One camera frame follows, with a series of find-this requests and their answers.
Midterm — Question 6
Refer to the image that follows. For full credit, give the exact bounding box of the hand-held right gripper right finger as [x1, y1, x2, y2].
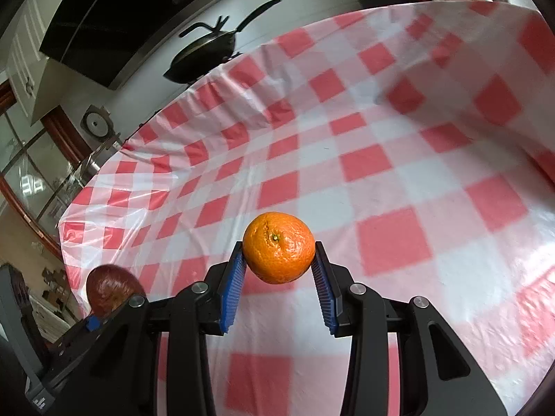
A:
[311, 240, 509, 416]

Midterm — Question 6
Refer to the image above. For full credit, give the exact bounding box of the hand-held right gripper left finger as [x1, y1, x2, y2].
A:
[48, 240, 249, 416]

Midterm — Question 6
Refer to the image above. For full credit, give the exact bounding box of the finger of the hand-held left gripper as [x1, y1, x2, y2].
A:
[43, 309, 117, 382]

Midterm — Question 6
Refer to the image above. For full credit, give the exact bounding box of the reddish brown round fruit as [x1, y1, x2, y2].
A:
[86, 264, 147, 317]

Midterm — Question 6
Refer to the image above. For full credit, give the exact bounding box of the orange tangerine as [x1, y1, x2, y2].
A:
[242, 211, 316, 285]

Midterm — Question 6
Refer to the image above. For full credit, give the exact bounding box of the red white checkered tablecloth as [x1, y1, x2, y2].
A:
[58, 0, 555, 416]

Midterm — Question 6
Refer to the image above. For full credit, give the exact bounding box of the metal bar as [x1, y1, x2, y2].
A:
[80, 136, 124, 183]

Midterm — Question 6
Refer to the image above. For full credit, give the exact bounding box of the black wok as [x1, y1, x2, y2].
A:
[164, 0, 282, 85]

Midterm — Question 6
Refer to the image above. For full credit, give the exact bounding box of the black range hood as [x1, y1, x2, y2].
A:
[39, 0, 244, 92]

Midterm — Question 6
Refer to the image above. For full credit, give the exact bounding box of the wooden window frame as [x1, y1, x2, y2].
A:
[0, 80, 94, 265]

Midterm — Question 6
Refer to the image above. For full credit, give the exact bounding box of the round metal wall fixture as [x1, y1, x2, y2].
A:
[80, 104, 118, 141]

